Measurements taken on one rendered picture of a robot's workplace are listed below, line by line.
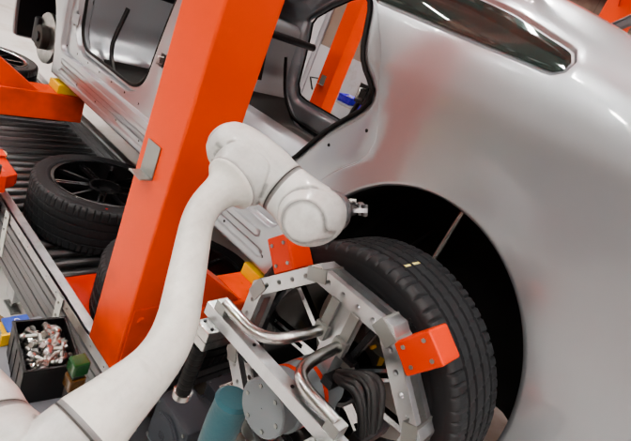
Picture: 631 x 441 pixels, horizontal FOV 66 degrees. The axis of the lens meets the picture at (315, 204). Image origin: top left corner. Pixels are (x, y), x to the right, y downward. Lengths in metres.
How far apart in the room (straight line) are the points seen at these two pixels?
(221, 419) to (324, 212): 0.65
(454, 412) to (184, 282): 0.63
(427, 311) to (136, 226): 0.76
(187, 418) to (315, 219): 1.01
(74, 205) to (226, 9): 1.46
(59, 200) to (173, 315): 1.74
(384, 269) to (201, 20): 0.69
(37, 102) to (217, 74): 2.12
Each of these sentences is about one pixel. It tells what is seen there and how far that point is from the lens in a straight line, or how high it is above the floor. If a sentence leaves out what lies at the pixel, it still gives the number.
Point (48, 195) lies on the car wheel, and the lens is 2.45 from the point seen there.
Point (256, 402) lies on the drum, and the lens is 1.12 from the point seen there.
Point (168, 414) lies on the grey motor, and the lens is 1.68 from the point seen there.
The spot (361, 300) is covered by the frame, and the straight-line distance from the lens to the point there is 1.05.
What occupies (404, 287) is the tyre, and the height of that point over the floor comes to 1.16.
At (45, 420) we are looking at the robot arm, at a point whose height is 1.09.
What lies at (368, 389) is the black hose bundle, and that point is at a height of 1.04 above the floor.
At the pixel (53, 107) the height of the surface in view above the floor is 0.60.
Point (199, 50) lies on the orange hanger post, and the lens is 1.17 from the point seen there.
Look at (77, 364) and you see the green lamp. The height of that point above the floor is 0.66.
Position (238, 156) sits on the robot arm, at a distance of 0.85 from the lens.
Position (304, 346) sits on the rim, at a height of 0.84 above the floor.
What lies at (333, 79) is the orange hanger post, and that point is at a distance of 4.47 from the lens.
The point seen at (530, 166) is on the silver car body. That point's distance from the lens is 1.24.
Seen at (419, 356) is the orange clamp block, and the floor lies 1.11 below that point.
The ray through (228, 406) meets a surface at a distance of 1.25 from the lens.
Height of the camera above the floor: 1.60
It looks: 19 degrees down
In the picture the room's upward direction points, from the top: 23 degrees clockwise
